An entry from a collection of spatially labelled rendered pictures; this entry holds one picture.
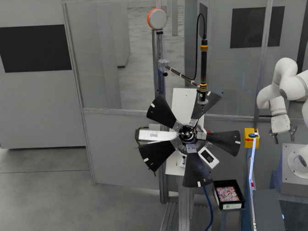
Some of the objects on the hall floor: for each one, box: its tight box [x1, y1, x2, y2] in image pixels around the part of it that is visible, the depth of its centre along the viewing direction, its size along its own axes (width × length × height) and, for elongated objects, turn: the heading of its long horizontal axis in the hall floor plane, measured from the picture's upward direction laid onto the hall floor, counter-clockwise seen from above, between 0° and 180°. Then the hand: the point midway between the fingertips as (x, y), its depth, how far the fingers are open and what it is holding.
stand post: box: [190, 187, 193, 220], centre depth 259 cm, size 4×9×115 cm, turn 83°
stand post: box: [178, 176, 190, 231], centre depth 244 cm, size 4×9×91 cm, turn 83°
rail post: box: [238, 162, 247, 231], centre depth 255 cm, size 4×4×78 cm
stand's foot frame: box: [160, 202, 213, 231], centre depth 270 cm, size 62×46×8 cm
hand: (284, 141), depth 168 cm, fingers open, 8 cm apart
